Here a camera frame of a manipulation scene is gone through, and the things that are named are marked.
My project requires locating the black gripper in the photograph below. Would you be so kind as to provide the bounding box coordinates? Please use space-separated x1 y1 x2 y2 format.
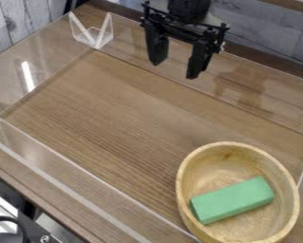
140 0 230 80

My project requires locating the wooden oval bowl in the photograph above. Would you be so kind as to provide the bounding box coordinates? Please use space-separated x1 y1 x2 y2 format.
175 141 299 243

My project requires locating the green rectangular block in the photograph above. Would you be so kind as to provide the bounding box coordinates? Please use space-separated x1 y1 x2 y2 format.
190 177 274 225

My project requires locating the clear acrylic corner bracket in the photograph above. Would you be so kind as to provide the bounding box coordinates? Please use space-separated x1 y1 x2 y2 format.
68 11 114 49

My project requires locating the black metal bracket with screw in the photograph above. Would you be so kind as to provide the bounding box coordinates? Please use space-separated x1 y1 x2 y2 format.
17 212 63 243

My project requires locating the black cable lower left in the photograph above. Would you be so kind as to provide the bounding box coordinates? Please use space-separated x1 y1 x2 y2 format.
0 215 21 226

